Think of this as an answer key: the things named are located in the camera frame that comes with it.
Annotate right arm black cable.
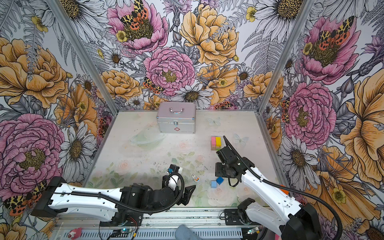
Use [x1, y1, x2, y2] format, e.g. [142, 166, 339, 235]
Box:
[222, 135, 344, 240]

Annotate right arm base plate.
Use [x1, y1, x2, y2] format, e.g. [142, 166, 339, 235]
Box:
[224, 209, 250, 226]

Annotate small orange white toy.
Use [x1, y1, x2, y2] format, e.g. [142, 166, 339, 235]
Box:
[192, 175, 200, 182]

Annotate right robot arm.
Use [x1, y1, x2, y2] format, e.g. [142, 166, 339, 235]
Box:
[216, 147, 322, 240]

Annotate dark blue wood cube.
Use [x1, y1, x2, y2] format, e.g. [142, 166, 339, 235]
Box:
[216, 177, 224, 185]

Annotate pink toy left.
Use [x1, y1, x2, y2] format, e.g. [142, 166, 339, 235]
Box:
[67, 228, 83, 240]

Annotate yellow wood block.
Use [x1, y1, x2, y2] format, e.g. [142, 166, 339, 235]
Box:
[216, 137, 222, 147]

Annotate orange pill bottle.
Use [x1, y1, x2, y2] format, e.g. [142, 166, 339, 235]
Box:
[280, 186, 290, 195]

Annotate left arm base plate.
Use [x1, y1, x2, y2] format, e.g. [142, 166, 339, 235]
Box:
[100, 211, 144, 227]

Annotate light blue wood cube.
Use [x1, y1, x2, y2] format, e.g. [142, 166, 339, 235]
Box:
[211, 181, 218, 189]

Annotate grey blue cloth object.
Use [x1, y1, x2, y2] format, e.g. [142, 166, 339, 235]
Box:
[175, 225, 201, 240]

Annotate silver first aid case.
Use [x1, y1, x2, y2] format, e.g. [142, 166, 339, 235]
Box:
[157, 102, 197, 134]

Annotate aluminium front rail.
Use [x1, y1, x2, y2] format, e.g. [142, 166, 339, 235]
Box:
[50, 206, 285, 240]

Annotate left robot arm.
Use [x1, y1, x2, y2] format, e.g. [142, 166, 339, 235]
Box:
[31, 174, 196, 223]

